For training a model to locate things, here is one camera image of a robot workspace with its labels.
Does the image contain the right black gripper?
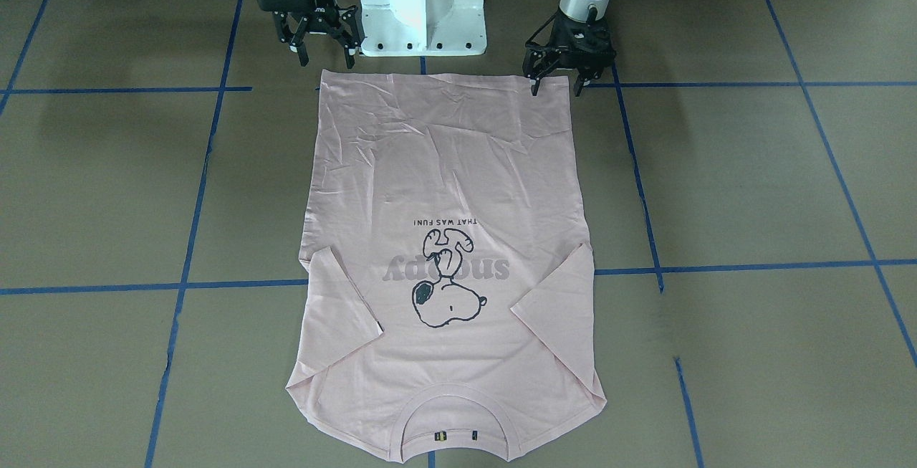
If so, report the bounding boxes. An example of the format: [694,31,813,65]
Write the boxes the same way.
[256,0,360,70]

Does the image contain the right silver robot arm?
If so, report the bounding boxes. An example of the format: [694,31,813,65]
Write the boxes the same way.
[256,0,361,69]

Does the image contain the pink Snoopy t-shirt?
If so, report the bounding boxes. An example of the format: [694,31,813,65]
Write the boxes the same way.
[286,72,607,464]

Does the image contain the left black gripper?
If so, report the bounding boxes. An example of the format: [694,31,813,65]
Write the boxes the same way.
[523,13,616,97]

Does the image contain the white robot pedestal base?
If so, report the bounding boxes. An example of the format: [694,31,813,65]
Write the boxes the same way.
[360,0,487,57]

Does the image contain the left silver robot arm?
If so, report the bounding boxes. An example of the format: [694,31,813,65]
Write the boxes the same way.
[523,0,616,96]

